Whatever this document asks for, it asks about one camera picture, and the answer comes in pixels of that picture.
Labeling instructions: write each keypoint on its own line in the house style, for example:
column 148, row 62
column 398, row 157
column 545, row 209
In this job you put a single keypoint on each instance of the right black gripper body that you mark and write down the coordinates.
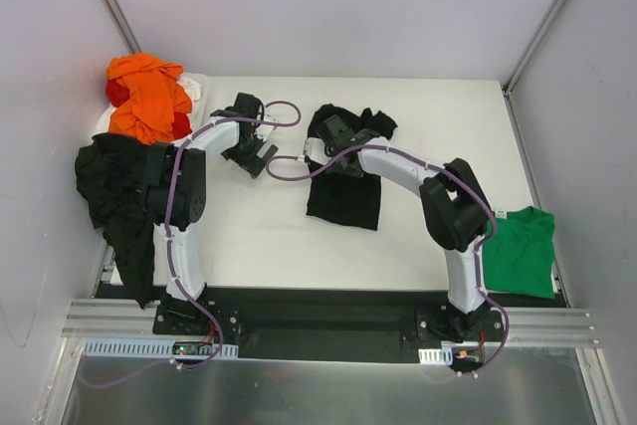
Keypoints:
column 348, row 159

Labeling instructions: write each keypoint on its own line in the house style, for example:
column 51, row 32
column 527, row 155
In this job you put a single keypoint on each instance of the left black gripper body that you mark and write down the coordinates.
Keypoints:
column 256, row 157

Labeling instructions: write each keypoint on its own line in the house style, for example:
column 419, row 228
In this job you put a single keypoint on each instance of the black printed t shirt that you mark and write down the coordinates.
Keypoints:
column 345, row 200

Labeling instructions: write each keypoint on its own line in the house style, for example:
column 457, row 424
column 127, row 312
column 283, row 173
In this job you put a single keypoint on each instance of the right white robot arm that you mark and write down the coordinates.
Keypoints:
column 457, row 214

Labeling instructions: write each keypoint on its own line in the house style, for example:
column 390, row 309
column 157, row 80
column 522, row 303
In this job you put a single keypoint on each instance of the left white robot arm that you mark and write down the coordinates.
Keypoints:
column 174, row 190

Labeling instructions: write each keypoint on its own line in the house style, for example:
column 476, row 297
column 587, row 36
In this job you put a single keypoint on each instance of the white plastic bin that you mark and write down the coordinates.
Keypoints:
column 199, row 106

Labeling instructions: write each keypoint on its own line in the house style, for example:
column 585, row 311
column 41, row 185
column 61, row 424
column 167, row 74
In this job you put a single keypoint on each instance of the orange t shirt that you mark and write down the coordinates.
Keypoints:
column 146, row 76

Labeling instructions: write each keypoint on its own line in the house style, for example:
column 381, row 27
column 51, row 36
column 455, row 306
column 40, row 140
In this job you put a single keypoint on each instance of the plain black t shirt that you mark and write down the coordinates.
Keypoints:
column 109, row 174

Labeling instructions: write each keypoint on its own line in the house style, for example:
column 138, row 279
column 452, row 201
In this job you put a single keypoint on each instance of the red t shirt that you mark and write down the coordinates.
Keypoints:
column 149, row 121

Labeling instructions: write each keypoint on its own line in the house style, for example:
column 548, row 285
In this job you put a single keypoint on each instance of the green folded t shirt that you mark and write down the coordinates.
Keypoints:
column 519, row 259

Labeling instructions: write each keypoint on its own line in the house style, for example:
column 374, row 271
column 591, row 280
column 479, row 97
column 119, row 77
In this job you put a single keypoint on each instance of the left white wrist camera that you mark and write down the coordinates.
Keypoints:
column 264, row 129

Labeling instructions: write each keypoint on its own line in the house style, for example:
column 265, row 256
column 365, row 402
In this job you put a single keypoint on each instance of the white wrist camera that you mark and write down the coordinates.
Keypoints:
column 264, row 129
column 314, row 150

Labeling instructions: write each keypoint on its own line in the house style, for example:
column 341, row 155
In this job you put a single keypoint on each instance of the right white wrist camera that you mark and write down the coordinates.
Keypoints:
column 314, row 150

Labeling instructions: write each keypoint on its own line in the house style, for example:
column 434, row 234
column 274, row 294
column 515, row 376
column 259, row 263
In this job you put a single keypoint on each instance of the right aluminium frame post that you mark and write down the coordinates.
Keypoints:
column 548, row 20

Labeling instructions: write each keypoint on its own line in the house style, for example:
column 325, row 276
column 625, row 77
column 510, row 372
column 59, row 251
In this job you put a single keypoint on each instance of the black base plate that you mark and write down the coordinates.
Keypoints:
column 332, row 346

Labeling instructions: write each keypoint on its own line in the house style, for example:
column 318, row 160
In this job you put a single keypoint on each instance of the aluminium rail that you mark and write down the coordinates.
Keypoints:
column 547, row 325

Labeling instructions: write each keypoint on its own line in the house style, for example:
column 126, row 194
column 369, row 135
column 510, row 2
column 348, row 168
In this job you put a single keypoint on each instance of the right grey cable duct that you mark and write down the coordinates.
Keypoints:
column 436, row 356

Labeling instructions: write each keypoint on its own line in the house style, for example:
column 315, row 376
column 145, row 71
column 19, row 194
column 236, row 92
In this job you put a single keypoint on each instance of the grey cable duct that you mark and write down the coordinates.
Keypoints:
column 436, row 356
column 158, row 349

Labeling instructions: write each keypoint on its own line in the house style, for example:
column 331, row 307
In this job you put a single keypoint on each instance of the left grey cable duct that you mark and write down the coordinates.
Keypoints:
column 158, row 349

